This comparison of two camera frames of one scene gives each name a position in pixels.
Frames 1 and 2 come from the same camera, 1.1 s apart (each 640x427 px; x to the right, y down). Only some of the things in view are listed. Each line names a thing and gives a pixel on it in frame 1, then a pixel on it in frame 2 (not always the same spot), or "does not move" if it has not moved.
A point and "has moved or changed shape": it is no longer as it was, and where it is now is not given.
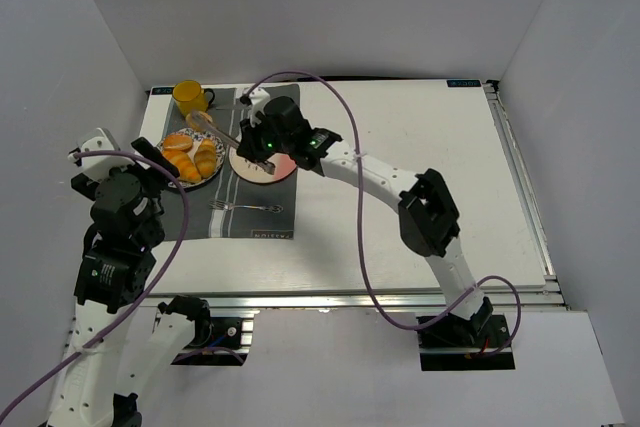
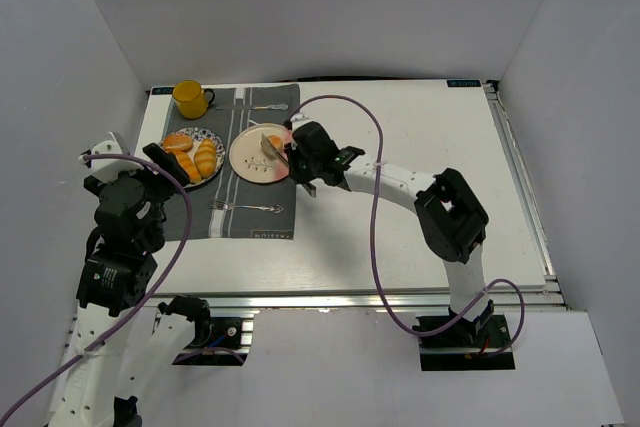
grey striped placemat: x=229 y=207 does not move
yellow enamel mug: x=190 y=96 does not move
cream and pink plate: x=251 y=170 does not move
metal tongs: x=204 y=122 has moved or changed shape
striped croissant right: x=205 y=158 does not move
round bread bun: x=197 y=119 has moved or changed shape
